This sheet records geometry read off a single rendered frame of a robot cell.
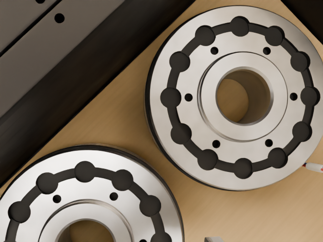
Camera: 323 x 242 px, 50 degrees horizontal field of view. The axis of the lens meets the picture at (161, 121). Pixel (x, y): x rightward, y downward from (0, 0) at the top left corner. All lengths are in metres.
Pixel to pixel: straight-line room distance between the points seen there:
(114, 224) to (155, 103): 0.07
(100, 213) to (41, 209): 0.03
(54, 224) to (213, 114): 0.10
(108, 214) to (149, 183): 0.03
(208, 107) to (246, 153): 0.03
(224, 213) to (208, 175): 0.05
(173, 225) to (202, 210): 0.04
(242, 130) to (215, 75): 0.03
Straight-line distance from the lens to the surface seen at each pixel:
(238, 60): 0.19
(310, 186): 0.24
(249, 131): 0.19
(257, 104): 0.21
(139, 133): 0.21
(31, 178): 0.19
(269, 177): 0.20
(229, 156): 0.19
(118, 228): 0.18
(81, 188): 0.19
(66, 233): 0.21
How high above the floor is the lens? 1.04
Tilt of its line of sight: 85 degrees down
